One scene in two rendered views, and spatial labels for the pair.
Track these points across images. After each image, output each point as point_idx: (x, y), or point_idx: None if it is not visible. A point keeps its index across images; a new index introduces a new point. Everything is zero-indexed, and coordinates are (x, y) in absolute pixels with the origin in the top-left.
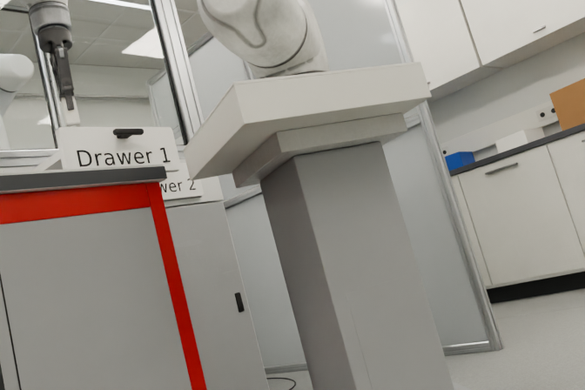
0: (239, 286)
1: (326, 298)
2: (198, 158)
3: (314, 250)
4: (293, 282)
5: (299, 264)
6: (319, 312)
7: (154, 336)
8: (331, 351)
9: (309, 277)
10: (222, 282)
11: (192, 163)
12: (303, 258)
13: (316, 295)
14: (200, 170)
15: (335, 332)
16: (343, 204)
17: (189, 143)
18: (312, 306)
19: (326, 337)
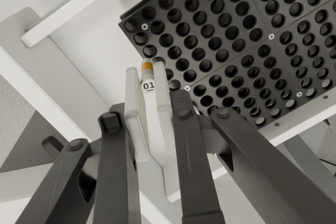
0: (334, 129)
1: (21, 141)
2: (9, 180)
3: (8, 162)
4: (66, 140)
5: (42, 151)
6: (41, 132)
7: None
8: (46, 119)
9: (35, 147)
10: (332, 118)
11: (41, 175)
12: (32, 155)
13: (35, 139)
14: (21, 169)
15: (29, 128)
16: None
17: (26, 196)
18: (49, 133)
19: (44, 124)
